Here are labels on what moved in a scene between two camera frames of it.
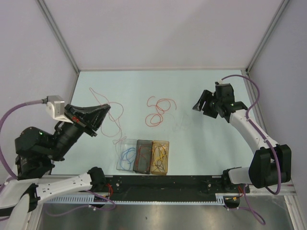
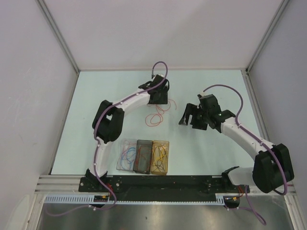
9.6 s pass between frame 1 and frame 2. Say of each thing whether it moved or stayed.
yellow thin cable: stayed
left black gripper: moved
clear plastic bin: stayed
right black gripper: moved
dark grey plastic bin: stayed
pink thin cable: moved
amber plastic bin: stayed
